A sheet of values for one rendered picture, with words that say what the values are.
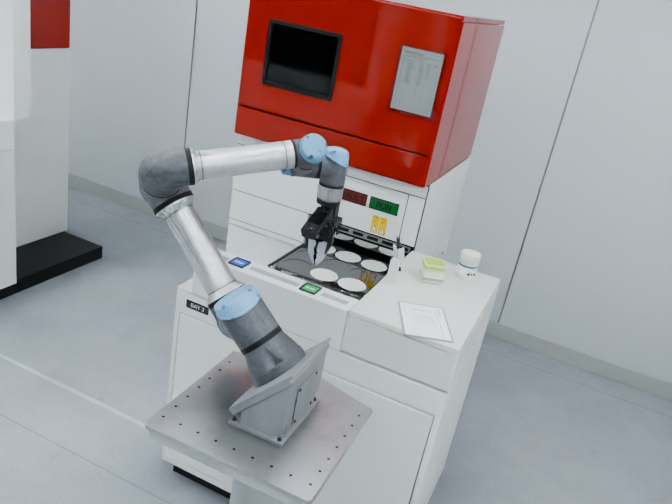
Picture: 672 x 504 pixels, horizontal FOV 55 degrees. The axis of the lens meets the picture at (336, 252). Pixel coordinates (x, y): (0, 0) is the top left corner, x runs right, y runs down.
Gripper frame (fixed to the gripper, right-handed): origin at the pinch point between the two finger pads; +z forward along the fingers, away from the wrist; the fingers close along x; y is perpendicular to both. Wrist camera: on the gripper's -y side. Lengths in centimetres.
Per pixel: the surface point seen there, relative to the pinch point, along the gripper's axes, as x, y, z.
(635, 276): -102, 209, 42
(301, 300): 0.3, -4.3, 11.9
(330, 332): -11.0, -4.0, 18.8
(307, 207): 32, 58, 6
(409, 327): -33.8, -1.3, 8.9
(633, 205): -88, 209, 4
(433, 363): -43.6, -3.2, 16.1
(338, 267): 5.5, 35.5, 15.9
